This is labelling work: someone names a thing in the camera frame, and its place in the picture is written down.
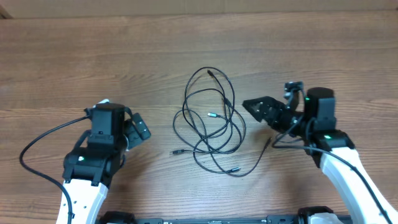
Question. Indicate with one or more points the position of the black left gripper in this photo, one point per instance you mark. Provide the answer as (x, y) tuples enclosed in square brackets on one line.
[(135, 136)]

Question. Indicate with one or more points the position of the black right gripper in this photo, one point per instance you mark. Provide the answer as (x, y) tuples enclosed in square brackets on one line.
[(276, 107)]

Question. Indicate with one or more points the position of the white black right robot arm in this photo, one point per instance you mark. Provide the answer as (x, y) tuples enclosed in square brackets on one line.
[(310, 115)]

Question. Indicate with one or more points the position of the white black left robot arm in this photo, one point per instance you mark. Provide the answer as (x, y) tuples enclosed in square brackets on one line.
[(95, 159)]

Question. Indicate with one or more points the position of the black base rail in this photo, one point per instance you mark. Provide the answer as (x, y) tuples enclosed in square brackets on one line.
[(303, 216)]

